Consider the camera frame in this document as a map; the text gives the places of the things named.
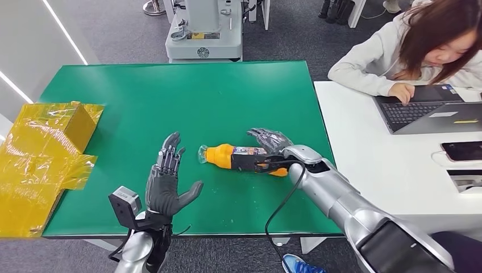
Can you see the grey laptop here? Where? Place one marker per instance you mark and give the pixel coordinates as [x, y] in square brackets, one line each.
[418, 111]

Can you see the chrome stand base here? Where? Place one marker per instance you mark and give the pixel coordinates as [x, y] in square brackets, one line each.
[153, 6]

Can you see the white desk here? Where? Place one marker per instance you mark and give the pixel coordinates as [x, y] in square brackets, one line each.
[380, 158]

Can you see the yellow taped cardboard box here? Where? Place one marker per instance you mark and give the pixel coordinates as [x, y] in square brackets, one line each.
[34, 169]

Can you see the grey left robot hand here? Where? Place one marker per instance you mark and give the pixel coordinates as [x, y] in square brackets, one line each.
[162, 192]

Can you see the green table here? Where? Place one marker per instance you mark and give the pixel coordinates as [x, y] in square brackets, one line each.
[211, 101]

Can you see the white machine base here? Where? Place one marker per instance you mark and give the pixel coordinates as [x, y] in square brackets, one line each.
[211, 41]

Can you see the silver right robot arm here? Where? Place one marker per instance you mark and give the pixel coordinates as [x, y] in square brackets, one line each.
[350, 203]

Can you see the white furniture post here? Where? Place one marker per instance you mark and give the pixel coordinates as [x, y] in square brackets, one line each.
[356, 13]

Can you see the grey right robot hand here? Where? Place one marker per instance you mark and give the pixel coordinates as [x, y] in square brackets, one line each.
[273, 141]

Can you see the white upright panel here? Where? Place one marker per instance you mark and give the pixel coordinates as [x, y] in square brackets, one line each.
[266, 13]

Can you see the dark rounded seat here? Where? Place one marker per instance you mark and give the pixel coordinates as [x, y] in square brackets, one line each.
[465, 250]

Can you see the black smartphone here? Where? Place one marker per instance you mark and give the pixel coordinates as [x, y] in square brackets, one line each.
[465, 151]

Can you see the person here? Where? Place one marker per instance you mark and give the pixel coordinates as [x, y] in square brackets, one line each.
[369, 64]

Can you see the black boots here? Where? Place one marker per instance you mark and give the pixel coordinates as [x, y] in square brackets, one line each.
[335, 11]

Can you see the blue shoe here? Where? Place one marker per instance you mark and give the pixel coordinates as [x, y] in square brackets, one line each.
[301, 265]

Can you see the white desktop device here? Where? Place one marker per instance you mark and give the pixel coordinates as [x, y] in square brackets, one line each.
[467, 182]

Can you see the orange detergent bottle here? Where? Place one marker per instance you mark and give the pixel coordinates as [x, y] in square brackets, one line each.
[220, 156]

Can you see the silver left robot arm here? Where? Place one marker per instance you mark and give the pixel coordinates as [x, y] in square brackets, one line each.
[137, 250]

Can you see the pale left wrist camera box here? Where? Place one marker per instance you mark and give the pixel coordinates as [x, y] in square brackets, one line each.
[124, 205]

